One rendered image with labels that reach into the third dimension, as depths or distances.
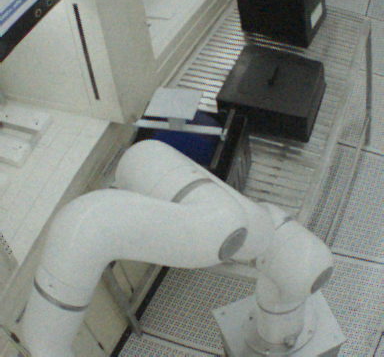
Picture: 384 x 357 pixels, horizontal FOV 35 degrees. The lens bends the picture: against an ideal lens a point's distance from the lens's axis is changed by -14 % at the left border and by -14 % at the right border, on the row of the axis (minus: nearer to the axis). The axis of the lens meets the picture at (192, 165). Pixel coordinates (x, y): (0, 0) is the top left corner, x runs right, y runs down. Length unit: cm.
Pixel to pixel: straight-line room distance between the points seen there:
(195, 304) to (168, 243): 170
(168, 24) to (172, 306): 107
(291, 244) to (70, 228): 52
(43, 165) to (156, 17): 75
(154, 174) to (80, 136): 106
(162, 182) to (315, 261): 40
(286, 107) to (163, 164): 104
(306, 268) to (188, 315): 137
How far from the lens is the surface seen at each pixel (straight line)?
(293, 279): 120
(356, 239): 268
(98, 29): 172
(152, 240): 85
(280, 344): 155
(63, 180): 185
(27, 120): 205
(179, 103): 164
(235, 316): 162
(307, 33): 229
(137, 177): 93
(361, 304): 250
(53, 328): 90
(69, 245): 82
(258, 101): 195
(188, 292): 258
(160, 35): 226
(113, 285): 213
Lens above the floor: 217
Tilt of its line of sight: 47 degrees down
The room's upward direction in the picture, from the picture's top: 11 degrees counter-clockwise
